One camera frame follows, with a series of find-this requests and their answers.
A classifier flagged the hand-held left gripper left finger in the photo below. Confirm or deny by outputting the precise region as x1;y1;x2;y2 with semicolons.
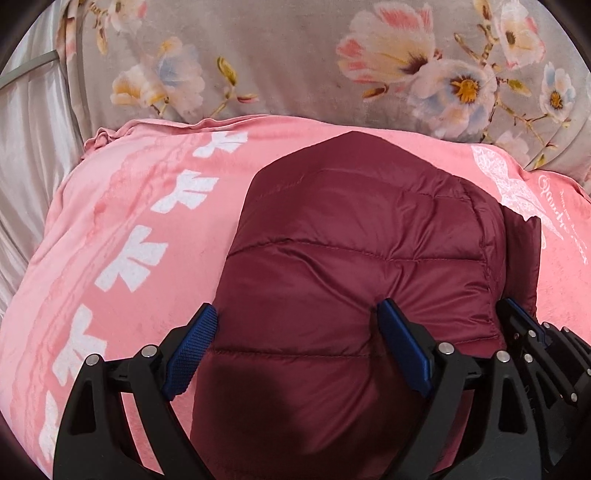
53;304;219;480

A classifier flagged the grey bar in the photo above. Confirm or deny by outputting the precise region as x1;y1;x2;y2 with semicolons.
0;52;62;88

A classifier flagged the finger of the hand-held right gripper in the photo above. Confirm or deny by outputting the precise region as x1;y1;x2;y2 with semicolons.
531;323;591;407
498;298;555;365

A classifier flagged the white satin cloth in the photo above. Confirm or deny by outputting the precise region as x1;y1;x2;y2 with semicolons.
0;30;95;324

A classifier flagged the maroon quilted down jacket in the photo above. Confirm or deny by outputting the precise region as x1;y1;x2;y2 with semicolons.
189;130;543;480

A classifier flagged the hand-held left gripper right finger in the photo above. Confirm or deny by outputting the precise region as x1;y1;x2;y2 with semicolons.
376;299;571;480

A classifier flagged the grey floral bedsheet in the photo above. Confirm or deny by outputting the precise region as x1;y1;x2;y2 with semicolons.
60;0;591;185

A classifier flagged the pink printed blanket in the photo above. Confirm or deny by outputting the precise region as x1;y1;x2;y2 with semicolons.
0;115;591;467

